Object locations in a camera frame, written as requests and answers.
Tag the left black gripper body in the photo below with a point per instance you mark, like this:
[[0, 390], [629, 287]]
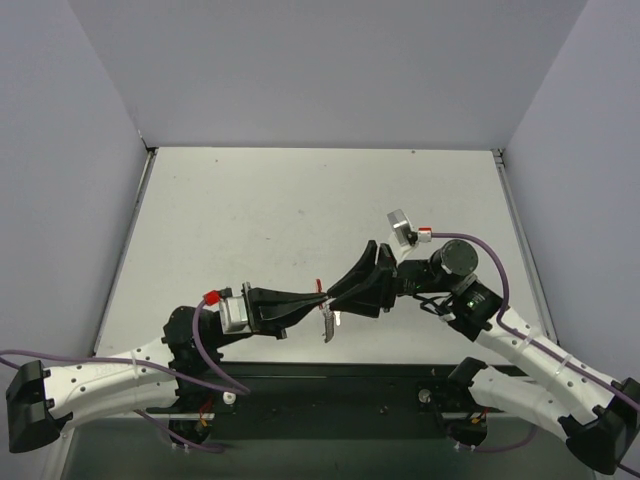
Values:
[[252, 310]]

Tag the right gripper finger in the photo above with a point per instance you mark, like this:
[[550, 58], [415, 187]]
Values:
[[358, 298], [358, 273]]

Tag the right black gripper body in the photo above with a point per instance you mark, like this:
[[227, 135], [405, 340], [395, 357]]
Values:
[[390, 279]]

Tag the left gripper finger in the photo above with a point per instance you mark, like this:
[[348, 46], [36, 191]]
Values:
[[278, 317], [284, 300]]

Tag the red handled metal keyring holder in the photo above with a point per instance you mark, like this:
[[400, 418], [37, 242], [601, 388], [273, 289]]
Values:
[[331, 321]]

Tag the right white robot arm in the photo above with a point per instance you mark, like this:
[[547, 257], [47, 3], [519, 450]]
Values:
[[465, 284]]

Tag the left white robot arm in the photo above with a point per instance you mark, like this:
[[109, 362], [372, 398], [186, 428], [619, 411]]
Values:
[[50, 395]]

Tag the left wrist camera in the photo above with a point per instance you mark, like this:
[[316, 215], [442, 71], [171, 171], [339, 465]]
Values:
[[232, 309]]

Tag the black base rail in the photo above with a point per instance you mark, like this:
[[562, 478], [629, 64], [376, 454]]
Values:
[[314, 401]]

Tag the aluminium frame rail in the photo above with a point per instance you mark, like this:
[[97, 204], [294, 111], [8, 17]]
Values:
[[526, 253]]

